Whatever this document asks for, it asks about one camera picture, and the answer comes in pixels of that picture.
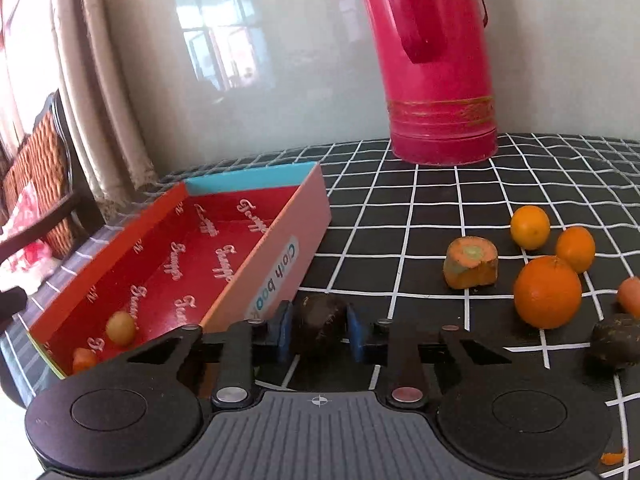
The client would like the red white plastic bag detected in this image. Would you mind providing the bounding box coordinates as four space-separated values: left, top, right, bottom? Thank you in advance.
0 180 61 295

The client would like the red cardboard box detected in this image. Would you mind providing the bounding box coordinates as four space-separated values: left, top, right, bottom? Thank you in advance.
28 161 332 380

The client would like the small orange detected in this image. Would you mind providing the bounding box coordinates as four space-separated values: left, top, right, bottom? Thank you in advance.
510 205 551 250
555 226 596 274

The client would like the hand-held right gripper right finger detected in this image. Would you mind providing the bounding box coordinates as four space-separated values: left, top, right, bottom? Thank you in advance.
347 305 514 405

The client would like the white pipe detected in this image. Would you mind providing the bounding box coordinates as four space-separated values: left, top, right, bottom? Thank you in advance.
52 0 160 221

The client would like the large orange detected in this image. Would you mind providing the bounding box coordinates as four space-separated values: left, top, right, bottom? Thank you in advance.
514 255 583 330

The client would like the dark purple passion fruit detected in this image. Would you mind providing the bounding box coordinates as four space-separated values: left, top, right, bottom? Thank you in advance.
587 313 640 372
292 295 350 359

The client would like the wicker chair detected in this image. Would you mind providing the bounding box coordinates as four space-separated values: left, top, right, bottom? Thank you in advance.
0 91 96 266

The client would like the checkered black tablecloth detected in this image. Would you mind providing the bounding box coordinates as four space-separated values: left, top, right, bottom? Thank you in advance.
0 133 640 480

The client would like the carrot piece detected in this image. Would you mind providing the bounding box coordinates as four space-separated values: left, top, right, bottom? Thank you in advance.
72 348 99 375
617 277 640 320

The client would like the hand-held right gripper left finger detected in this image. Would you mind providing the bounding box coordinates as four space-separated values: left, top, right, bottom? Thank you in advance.
114 301 296 407

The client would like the red thermos flask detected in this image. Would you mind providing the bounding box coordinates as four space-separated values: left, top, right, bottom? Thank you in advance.
351 0 499 166

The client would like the carrot stump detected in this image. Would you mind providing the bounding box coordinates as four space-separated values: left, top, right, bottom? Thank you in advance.
443 236 499 290

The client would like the small yellow fruit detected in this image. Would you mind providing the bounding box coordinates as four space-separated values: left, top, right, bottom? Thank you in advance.
105 311 137 346

